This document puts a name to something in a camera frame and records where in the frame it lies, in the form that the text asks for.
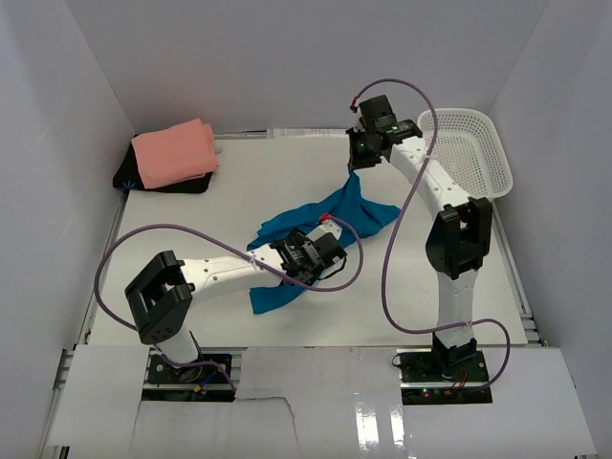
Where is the white plastic basket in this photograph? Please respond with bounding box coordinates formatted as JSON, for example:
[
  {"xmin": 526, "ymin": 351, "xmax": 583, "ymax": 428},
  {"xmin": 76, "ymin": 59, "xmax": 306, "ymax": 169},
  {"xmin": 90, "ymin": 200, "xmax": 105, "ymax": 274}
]
[{"xmin": 417, "ymin": 108, "xmax": 514, "ymax": 200}]

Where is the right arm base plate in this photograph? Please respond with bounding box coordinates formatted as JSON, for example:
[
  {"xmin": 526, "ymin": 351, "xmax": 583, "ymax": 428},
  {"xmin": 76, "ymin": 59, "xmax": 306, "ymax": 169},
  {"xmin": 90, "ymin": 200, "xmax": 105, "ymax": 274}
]
[{"xmin": 391, "ymin": 351, "xmax": 492, "ymax": 406}]

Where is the white cardboard front cover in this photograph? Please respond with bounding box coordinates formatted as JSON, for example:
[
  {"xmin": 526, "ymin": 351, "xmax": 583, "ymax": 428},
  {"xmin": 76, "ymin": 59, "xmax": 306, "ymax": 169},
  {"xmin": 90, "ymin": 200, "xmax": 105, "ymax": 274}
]
[{"xmin": 48, "ymin": 345, "xmax": 596, "ymax": 458}]

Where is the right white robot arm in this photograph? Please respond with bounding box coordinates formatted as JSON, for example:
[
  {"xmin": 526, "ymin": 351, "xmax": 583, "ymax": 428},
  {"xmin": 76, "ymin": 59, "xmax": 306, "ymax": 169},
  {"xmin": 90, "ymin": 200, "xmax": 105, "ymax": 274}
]
[{"xmin": 347, "ymin": 96, "xmax": 492, "ymax": 382}]

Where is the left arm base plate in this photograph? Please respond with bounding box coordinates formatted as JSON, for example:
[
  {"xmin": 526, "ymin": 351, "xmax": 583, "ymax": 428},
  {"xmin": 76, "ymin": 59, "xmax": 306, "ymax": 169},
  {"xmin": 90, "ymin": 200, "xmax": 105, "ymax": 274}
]
[{"xmin": 142, "ymin": 353, "xmax": 235, "ymax": 403}]

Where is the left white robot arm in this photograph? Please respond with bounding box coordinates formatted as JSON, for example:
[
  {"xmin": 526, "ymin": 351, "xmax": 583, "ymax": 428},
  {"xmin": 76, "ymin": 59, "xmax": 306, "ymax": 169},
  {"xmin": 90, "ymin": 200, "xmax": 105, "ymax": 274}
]
[{"xmin": 125, "ymin": 221, "xmax": 346, "ymax": 382}]

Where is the white paper label strip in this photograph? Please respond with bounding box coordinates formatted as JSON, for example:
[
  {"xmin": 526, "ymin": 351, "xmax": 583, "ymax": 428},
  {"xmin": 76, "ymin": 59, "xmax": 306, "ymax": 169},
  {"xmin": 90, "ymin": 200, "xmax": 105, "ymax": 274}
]
[{"xmin": 266, "ymin": 128, "xmax": 348, "ymax": 140}]

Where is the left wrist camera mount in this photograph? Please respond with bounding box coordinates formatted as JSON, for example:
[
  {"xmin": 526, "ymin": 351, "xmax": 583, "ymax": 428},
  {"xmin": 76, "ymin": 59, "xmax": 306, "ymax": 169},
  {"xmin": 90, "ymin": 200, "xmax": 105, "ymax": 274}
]
[{"xmin": 308, "ymin": 214, "xmax": 342, "ymax": 241}]

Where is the blue t shirt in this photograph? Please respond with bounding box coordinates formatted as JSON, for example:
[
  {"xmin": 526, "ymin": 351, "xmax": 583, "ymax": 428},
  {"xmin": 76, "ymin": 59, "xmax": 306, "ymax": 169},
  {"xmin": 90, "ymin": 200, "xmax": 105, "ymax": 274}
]
[{"xmin": 245, "ymin": 171, "xmax": 402, "ymax": 316}]

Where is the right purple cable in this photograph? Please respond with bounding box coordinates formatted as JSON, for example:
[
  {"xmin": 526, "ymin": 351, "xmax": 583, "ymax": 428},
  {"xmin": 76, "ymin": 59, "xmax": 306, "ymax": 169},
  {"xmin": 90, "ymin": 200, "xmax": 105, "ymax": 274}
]
[{"xmin": 351, "ymin": 78, "xmax": 512, "ymax": 394}]

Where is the folded pink t shirt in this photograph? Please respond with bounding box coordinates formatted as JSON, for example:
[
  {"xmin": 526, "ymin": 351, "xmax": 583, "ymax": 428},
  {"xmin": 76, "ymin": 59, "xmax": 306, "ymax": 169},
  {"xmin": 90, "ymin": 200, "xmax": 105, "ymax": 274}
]
[{"xmin": 131, "ymin": 119, "xmax": 220, "ymax": 189}]

